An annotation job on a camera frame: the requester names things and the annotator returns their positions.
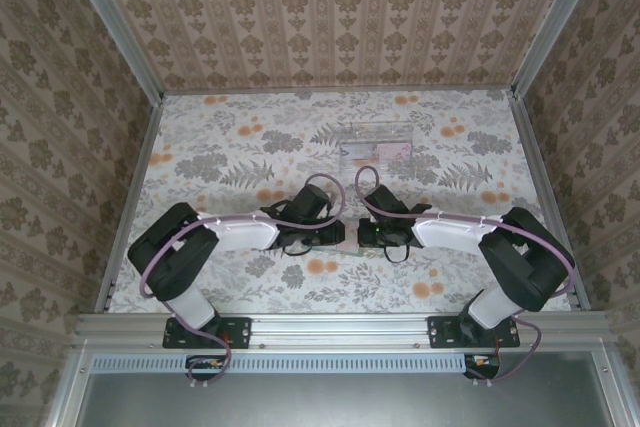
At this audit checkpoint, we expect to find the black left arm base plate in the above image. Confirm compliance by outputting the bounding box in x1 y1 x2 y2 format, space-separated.
162 315 252 350

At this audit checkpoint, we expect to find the clear acrylic box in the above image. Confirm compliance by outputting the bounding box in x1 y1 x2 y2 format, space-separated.
337 120 414 174

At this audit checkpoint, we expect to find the aluminium mounting rail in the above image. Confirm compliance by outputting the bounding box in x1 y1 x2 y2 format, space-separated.
73 311 615 351

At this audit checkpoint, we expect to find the black cable connector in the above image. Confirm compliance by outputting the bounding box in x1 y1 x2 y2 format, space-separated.
185 355 227 381
463 354 501 381

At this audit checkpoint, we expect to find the pale printed card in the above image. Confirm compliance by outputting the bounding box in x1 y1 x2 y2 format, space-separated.
339 143 377 161

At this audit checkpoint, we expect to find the aluminium table side rail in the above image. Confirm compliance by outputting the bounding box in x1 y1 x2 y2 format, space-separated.
508 89 592 312
93 95 165 313

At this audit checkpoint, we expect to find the grey metal panel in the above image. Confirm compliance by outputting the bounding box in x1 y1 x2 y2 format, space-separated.
79 352 612 427

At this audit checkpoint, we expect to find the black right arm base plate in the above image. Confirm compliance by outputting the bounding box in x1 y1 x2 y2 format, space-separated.
428 315 521 350

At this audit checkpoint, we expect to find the aluminium frame post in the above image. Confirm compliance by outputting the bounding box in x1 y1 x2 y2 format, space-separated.
509 0 609 98
58 0 166 101

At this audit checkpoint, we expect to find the grey slotted cable duct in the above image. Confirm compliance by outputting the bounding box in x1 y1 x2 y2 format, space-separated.
92 354 469 375

